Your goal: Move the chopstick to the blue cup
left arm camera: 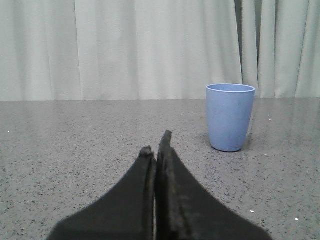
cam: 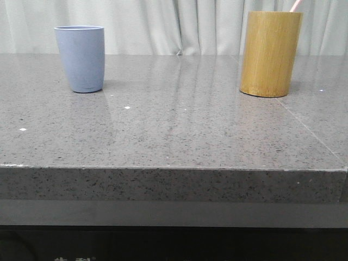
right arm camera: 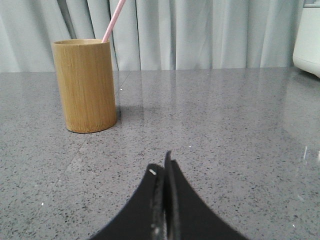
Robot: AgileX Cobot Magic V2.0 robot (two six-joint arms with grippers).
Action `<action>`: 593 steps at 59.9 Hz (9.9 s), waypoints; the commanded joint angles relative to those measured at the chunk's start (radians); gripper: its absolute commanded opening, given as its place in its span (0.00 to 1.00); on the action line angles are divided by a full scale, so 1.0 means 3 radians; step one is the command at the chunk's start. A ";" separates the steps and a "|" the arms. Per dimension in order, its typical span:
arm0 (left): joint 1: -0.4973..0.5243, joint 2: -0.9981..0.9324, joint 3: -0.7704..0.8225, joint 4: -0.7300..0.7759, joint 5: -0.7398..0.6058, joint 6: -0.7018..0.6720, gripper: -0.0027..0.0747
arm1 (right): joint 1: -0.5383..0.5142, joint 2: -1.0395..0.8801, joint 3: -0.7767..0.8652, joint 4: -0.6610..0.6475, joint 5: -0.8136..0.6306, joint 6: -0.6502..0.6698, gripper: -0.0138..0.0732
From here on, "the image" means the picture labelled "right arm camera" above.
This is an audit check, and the bamboo cylindrical cup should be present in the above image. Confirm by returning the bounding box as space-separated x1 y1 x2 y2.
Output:
52 39 117 134

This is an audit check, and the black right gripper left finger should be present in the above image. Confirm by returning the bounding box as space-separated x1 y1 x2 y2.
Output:
92 163 165 240

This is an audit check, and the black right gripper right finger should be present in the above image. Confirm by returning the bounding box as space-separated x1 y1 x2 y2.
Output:
163 151 246 240

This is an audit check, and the white appliance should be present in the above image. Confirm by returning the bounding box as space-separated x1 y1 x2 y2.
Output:
292 0 320 77

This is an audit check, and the grey-white curtain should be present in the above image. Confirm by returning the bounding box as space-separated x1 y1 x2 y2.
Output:
0 0 303 73

